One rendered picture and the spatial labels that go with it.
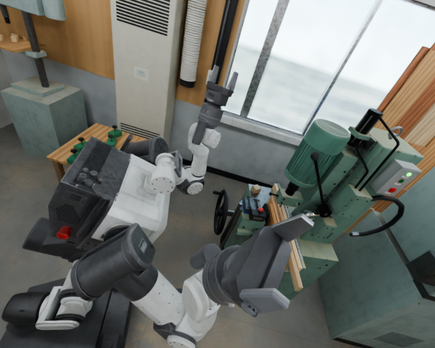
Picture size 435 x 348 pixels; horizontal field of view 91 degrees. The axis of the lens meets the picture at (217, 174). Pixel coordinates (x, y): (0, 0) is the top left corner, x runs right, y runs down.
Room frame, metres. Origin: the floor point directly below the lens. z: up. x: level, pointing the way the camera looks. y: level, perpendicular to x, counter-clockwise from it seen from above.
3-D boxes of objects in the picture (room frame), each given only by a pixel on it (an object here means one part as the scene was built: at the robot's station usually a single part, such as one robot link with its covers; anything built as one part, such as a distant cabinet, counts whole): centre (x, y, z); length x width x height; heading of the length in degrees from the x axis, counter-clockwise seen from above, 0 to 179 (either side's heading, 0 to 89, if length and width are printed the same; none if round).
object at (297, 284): (0.81, -0.46, 0.92); 0.60 x 0.02 x 0.04; 11
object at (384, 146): (1.03, -0.71, 1.16); 0.22 x 0.22 x 0.72; 11
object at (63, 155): (1.46, 1.07, 0.32); 0.66 x 0.57 x 0.64; 1
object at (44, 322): (0.32, 0.59, 0.28); 0.21 x 0.20 x 0.13; 107
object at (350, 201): (0.87, -0.67, 1.23); 0.09 x 0.08 x 0.15; 101
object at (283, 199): (0.98, -0.45, 1.03); 0.14 x 0.07 x 0.09; 101
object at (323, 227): (0.86, -0.64, 1.02); 0.09 x 0.07 x 0.12; 11
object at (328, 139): (0.97, -0.43, 1.35); 0.18 x 0.18 x 0.31
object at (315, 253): (1.00, -0.55, 0.76); 0.57 x 0.45 x 0.09; 101
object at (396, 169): (0.90, -0.77, 1.40); 0.10 x 0.06 x 0.16; 101
